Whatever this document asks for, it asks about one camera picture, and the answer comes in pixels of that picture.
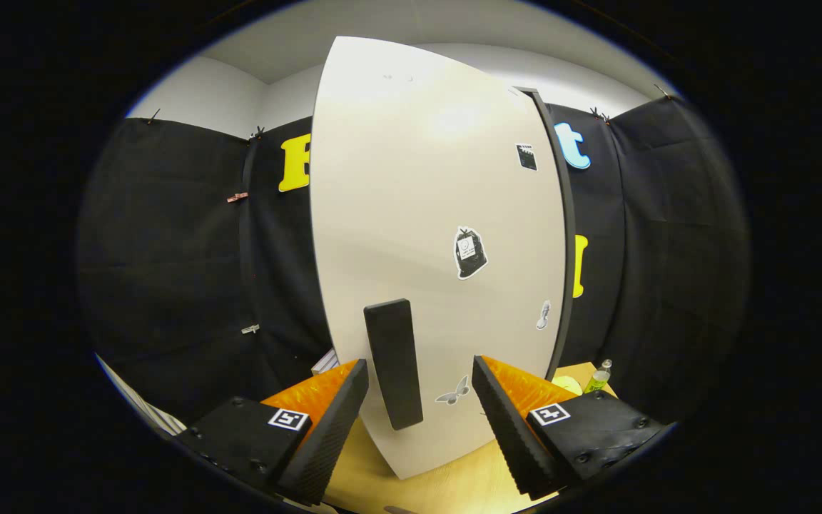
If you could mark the black clip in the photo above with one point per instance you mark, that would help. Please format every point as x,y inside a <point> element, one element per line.
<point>257,133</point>
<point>153,116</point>
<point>600,114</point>
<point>664,91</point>

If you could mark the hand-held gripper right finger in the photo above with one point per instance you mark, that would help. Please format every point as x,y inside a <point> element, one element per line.
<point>507,428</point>

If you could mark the red clip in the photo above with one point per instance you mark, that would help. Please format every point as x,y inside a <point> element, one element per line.
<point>237,197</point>

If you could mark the silver clip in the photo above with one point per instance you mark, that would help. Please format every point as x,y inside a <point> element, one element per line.
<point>250,329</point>

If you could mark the black backdrop cloth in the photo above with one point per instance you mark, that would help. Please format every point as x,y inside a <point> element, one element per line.
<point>168,250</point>

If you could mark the green drink bottle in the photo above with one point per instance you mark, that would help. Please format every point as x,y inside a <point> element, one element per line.
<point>600,377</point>

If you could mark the grey shoe cabinet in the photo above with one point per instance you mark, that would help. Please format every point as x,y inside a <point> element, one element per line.
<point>564,214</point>

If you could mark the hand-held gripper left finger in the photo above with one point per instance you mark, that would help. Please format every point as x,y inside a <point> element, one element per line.
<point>329,435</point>

